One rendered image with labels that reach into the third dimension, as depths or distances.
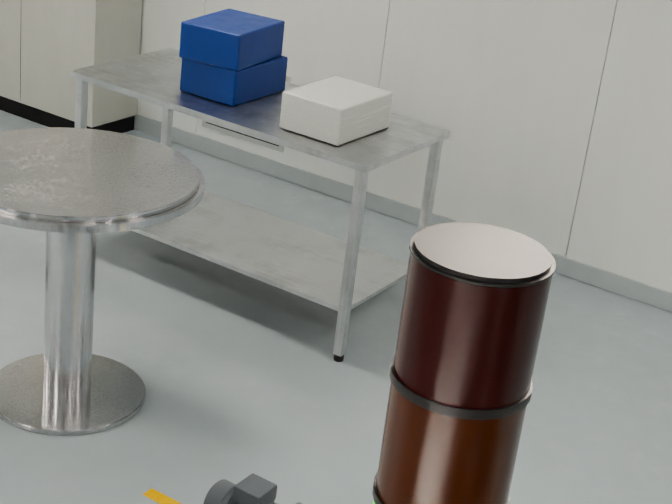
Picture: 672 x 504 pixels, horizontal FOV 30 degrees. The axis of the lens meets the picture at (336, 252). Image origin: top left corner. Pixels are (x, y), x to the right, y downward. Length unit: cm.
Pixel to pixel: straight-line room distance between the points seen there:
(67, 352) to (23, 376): 32
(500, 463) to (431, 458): 3
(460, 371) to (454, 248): 4
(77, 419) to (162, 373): 51
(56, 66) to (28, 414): 334
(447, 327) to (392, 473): 7
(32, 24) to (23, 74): 33
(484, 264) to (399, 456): 8
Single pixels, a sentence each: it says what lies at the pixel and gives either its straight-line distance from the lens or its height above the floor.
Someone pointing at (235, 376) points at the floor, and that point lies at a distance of 510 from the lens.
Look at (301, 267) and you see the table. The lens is 553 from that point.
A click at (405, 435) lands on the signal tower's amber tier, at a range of 44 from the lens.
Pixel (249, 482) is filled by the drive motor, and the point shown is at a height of 97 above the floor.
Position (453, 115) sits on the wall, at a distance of 656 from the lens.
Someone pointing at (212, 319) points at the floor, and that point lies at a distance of 553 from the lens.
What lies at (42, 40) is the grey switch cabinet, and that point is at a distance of 771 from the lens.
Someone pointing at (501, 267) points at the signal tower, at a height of 235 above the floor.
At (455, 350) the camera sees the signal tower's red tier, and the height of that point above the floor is 232.
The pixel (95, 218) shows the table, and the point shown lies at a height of 92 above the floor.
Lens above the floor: 251
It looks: 23 degrees down
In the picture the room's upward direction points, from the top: 7 degrees clockwise
